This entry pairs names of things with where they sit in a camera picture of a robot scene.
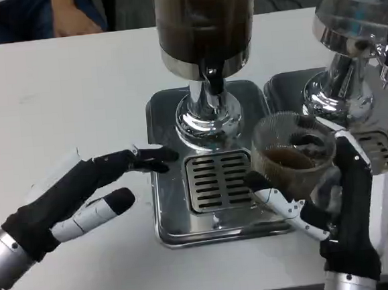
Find steel drip grid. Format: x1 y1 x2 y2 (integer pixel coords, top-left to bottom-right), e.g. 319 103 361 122
182 149 259 217
353 129 388 187

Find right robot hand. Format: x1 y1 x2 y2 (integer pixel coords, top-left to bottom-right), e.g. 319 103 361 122
239 108 388 290

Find steel drip tray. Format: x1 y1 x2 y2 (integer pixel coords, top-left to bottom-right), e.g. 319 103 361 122
143 76 298 250
262 64 388 227

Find clear tank drink dispenser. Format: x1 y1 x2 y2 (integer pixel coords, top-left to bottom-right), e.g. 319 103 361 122
295 0 388 132

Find clear ribbed glass cup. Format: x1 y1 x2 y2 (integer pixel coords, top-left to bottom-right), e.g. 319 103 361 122
247 106 340 206

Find brown drink dispenser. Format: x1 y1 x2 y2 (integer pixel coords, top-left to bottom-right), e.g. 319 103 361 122
153 0 269 154

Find black tap of brown dispenser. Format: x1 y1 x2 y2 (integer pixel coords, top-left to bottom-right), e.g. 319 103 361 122
200 64 227 97

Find person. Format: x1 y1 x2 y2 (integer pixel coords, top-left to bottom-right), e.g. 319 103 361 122
0 0 109 46

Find person's hand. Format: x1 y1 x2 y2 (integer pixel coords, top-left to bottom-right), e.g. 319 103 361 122
50 0 107 38

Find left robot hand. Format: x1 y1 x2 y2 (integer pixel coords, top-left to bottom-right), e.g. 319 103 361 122
0 139 188 267

